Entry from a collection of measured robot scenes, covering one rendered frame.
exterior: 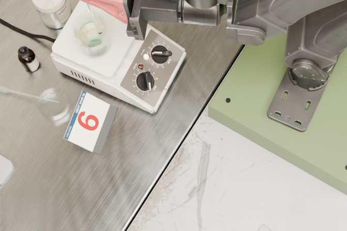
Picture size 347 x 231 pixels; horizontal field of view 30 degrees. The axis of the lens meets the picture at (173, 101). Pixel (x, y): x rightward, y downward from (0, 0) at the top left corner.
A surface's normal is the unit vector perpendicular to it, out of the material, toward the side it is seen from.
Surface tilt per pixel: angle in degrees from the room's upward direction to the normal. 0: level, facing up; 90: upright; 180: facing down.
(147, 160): 0
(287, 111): 1
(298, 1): 87
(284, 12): 80
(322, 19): 63
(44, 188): 0
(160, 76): 30
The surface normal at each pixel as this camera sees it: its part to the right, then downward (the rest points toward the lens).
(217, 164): -0.04, -0.34
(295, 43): -0.90, -0.29
